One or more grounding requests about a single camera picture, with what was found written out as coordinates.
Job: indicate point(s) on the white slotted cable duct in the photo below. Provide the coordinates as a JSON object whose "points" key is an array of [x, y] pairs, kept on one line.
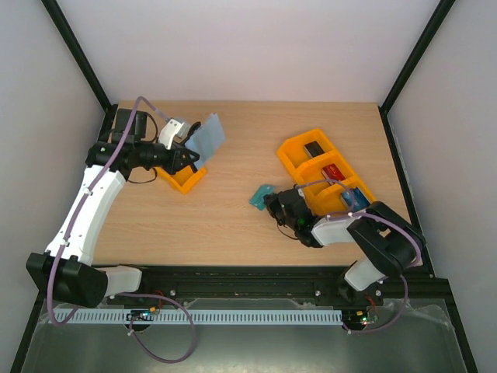
{"points": [[210, 317]]}

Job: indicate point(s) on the red card in bin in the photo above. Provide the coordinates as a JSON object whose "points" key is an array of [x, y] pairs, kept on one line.
{"points": [[333, 172]]}

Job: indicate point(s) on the small yellow bin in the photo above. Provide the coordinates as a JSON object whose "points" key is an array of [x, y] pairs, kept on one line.
{"points": [[183, 181]]}

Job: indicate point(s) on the black frame post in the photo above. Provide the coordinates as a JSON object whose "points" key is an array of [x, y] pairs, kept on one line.
{"points": [[67, 34], [426, 37]]}

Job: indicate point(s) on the teal credit card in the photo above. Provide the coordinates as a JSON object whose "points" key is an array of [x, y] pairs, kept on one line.
{"points": [[263, 190], [258, 202]]}

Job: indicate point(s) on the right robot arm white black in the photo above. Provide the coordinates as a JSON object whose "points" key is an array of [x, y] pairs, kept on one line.
{"points": [[389, 243]]}

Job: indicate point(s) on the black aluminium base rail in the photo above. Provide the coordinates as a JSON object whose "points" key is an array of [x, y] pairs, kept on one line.
{"points": [[324, 286]]}

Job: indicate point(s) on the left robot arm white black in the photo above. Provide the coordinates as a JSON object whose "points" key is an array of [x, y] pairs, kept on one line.
{"points": [[64, 272]]}

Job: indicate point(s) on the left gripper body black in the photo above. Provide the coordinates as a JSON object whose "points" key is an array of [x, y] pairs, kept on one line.
{"points": [[170, 165]]}

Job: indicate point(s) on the right black frame post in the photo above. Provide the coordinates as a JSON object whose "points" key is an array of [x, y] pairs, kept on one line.
{"points": [[426, 37]]}

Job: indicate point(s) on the left black frame post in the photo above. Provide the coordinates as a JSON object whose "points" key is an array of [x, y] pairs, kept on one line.
{"points": [[67, 34]]}

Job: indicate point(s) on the blue card in bin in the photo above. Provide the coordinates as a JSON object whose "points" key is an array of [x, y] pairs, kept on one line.
{"points": [[354, 199]]}

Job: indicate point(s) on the black item in bin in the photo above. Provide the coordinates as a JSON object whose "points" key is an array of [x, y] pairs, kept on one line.
{"points": [[313, 149]]}

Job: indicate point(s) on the yellow three-compartment bin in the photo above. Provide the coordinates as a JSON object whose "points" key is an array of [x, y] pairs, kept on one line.
{"points": [[312, 160]]}

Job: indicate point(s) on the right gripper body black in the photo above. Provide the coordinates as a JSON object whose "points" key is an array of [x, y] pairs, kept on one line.
{"points": [[272, 204]]}

